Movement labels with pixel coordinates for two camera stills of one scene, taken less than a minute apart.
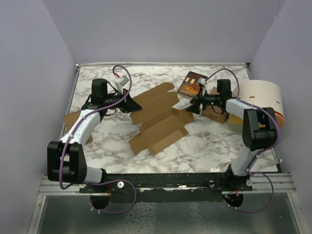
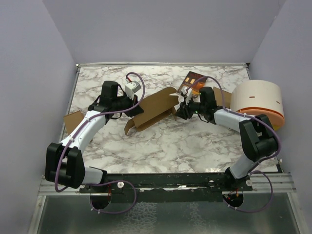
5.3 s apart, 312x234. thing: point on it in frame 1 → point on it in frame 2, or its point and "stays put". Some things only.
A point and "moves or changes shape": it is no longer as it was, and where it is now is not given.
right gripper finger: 194,108 → 182,113
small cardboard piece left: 69,119 stays put
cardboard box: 162,120 moves or changes shape
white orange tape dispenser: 262,94 stays put
